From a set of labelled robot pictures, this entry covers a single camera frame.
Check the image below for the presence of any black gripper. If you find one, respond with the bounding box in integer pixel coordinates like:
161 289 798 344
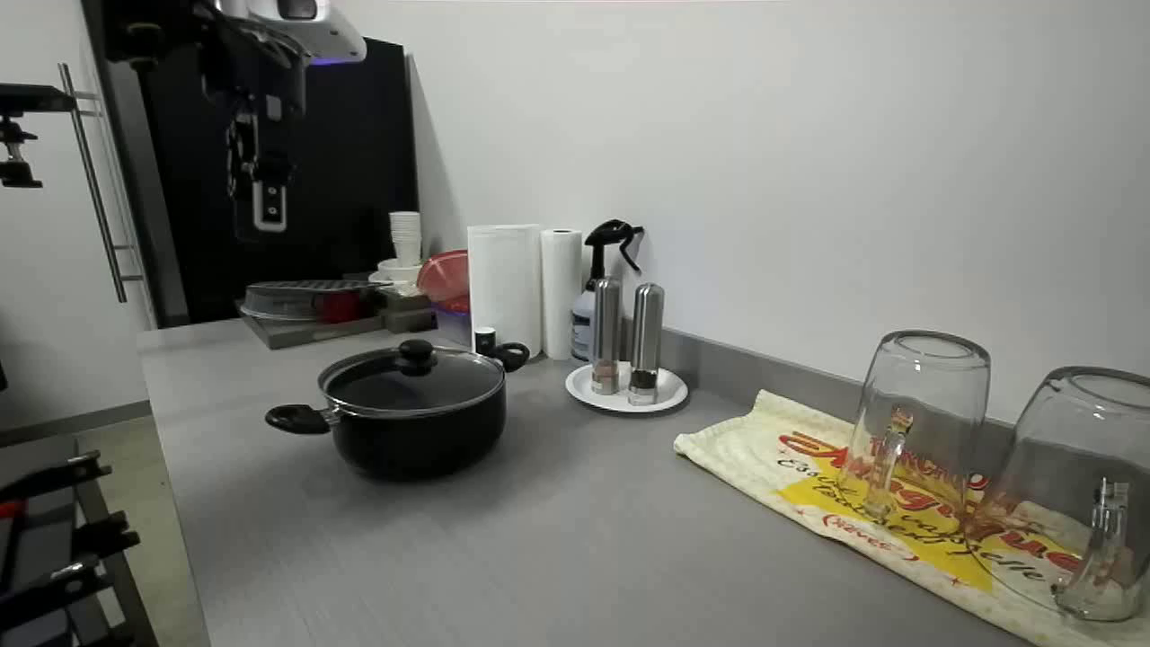
196 13 312 238

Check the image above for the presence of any glass lid with black knob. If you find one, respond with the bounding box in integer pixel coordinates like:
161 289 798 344
318 335 508 418

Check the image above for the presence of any flat container with red lid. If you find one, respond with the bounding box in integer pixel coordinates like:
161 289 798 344
235 274 390 330

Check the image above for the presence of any tall container with red lid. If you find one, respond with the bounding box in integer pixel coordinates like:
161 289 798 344
417 249 471 318

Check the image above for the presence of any black cooking pot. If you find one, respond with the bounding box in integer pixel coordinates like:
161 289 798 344
262 339 534 486

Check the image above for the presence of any grey tray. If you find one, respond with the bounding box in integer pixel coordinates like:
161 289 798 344
244 314 397 351

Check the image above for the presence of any stack of white cups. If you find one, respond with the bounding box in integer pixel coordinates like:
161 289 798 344
380 207 428 297

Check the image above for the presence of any wide white paper towel roll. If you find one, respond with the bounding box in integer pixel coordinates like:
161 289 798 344
464 220 546 359

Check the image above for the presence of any narrow white paper towel roll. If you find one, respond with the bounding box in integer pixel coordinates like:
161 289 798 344
541 226 590 362

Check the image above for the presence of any spray bottle with black trigger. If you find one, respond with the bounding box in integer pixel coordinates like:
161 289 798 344
570 216 649 367

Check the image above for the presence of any black bar clamp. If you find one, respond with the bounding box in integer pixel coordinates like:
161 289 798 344
0 448 117 506
0 555 126 636
0 510 143 584

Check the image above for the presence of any silver grinder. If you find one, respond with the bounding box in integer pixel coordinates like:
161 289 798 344
631 280 668 406
590 278 627 397

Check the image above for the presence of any small white plate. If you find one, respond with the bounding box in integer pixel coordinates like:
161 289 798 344
560 359 693 418

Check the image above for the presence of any yellow printed kitchen towel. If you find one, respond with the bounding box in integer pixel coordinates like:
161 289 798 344
671 386 1150 647

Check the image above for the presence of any clear drinking glass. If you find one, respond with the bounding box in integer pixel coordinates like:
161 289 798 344
844 326 995 522
1004 362 1150 627

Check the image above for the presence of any silver refrigerator handle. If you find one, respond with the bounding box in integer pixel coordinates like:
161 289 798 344
54 62 147 304

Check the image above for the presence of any black camera on mount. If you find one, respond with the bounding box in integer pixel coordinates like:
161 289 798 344
0 79 80 193

